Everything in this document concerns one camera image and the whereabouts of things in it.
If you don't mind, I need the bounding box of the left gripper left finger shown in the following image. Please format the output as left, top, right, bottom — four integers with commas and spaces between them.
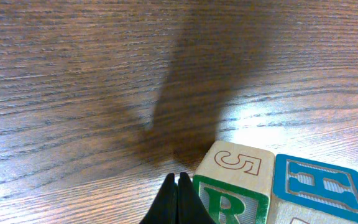
140, 173, 177, 224

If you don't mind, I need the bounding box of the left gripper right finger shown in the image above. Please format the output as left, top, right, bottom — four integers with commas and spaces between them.
177, 172, 215, 224

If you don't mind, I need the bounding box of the green R letter block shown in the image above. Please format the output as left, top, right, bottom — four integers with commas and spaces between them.
193, 141, 275, 223

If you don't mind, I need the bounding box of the ice cream picture block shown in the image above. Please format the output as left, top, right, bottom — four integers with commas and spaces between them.
267, 154, 358, 223

